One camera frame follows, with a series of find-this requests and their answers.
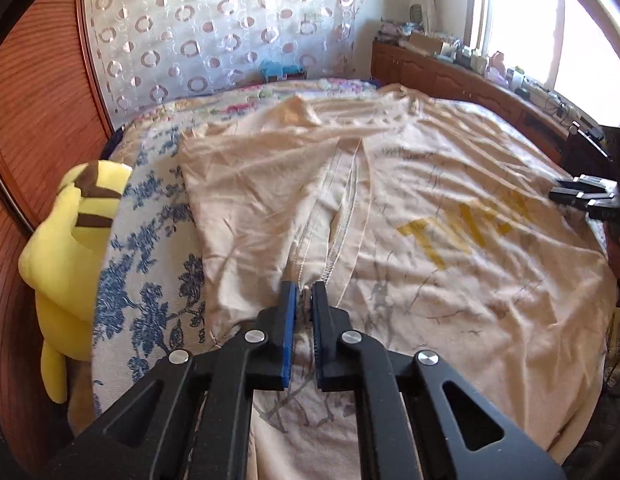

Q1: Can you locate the yellow plush toy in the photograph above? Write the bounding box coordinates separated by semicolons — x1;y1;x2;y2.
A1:
18;159;134;404

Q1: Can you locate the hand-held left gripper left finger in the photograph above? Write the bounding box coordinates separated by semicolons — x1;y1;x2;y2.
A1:
44;281;298;480

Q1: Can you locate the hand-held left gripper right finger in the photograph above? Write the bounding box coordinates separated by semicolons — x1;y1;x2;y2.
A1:
310;281;568;480

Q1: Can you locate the window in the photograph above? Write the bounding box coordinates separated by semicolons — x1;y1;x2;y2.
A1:
467;0;620;128

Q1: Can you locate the pink floral quilt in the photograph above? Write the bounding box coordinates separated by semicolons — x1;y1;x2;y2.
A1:
122;77;378;128

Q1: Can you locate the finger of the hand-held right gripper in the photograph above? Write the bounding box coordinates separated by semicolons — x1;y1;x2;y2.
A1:
557;174;618;193
548;187;616;213

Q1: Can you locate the long wooden cabinet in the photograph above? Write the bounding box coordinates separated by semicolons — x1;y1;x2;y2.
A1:
371;40;598;166

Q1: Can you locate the cardboard box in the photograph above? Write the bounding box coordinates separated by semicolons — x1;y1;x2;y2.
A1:
407;32;451;57

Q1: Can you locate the person's right hand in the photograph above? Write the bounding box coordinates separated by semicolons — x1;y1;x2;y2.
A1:
607;220;620;293

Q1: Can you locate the circle patterned sheer curtain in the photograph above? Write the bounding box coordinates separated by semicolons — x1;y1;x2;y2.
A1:
82;0;385;121

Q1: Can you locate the tan blanket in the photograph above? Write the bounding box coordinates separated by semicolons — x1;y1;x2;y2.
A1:
66;355;98;436

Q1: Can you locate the blue fluffy toy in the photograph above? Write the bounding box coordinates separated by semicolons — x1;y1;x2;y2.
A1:
260;58;307;82

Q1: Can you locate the blue floral bed sheet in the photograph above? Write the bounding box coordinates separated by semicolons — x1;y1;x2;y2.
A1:
91;119;213;423

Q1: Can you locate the beige printed t-shirt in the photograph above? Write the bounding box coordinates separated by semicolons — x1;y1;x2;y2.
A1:
177;82;618;480

